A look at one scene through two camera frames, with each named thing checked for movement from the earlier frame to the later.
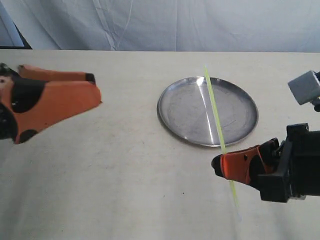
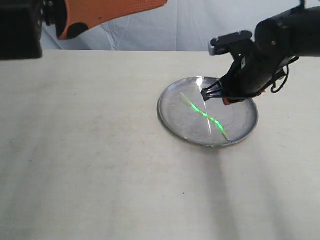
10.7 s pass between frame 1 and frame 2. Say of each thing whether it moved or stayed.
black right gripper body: moved
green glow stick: moved
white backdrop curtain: stayed
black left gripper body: moved
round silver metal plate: stayed
